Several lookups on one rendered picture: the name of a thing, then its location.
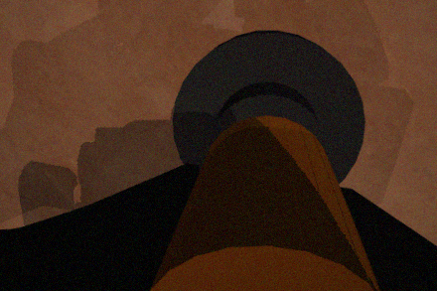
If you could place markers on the orange cylindrical knob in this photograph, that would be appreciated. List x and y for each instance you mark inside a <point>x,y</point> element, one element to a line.
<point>266,213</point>

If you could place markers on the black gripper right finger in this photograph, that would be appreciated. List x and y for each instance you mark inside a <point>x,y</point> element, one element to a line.
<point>400,258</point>

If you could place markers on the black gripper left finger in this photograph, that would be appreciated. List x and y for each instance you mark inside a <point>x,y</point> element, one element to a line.
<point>116,244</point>

